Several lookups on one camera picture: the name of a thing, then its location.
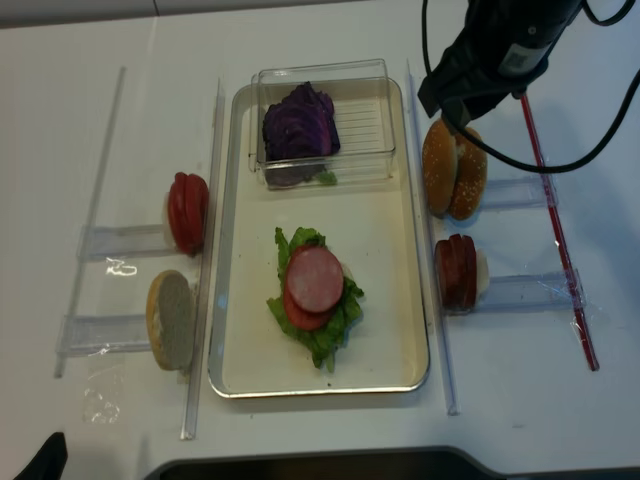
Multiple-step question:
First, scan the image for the clear bread track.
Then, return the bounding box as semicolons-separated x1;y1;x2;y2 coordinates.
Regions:
56;314;150;357

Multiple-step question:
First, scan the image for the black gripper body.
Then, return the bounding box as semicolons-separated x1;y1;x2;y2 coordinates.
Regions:
418;27;555;118

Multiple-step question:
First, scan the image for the white bread bun half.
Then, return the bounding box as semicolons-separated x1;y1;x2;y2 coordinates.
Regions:
145;270;195;371

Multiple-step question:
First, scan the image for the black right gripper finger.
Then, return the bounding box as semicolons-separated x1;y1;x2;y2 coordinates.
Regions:
440;97;480;135

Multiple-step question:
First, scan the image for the clear sausage track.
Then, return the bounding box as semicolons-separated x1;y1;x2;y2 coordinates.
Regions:
475;271;585;313

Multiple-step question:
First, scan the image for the clear tape patch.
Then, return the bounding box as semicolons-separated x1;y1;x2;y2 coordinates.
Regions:
82;387;121;425

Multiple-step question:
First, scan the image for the pink sausage slice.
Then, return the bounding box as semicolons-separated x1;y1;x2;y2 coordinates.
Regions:
285;246;344;313

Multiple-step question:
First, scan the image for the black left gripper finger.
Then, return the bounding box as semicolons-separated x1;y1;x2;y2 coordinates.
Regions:
15;432;68;480

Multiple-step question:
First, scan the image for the upright sausage slices stack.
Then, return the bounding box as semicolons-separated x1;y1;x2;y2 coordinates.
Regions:
434;234;478;311

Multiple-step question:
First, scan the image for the clear rail left of tray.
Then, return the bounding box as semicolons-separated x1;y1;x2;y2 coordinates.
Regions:
180;77;226;441

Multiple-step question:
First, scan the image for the tomato slice on lettuce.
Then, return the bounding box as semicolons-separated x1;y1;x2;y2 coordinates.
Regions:
283;289;333;331

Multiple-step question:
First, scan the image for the black cable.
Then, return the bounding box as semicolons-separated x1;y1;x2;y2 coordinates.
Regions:
421;0;640;175

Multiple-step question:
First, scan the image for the clear tomato track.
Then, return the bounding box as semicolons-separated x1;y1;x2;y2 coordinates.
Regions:
76;224;179;262

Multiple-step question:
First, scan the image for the red plastic rod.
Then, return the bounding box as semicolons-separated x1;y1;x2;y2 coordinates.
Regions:
520;94;600;372

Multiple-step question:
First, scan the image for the sesame bun half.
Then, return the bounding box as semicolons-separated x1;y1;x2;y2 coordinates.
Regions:
422;119;457;216
448;133;488;221

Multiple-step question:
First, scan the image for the purple cabbage piece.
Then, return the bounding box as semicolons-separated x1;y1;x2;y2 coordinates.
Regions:
262;82;341;188

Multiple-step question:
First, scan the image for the clear rail right of tray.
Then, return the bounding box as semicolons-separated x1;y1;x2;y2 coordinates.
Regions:
406;61;460;417

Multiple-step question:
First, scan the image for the clear plastic container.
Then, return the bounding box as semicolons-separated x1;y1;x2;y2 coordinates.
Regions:
249;59;396;190

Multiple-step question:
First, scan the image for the upright tomato slices stack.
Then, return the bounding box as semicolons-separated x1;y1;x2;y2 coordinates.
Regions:
166;172;209;256

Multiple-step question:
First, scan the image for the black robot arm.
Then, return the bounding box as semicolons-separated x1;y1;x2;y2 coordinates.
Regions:
56;1;581;396

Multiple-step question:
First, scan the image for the clear bun track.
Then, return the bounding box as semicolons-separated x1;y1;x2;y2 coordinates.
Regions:
480;175;557;211

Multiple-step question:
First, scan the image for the right sesame bun half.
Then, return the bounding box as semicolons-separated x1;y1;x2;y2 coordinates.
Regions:
448;133;488;221

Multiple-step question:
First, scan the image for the clear rail far left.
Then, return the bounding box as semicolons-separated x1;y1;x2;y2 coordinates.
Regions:
53;66;127;379

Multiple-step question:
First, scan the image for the metal baking tray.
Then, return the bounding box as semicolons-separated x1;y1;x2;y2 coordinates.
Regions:
208;85;430;398

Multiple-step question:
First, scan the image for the clear rail of tray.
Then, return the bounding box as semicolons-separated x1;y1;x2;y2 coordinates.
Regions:
406;61;460;417
180;77;226;441

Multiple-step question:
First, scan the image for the green lettuce leaf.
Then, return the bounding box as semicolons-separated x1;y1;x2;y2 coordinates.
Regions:
266;227;364;372

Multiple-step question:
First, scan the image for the left sesame bun half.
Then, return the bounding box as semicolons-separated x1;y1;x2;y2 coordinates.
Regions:
422;119;457;216

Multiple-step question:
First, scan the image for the white sausage pusher block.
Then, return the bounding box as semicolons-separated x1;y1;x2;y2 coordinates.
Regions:
476;249;490;299

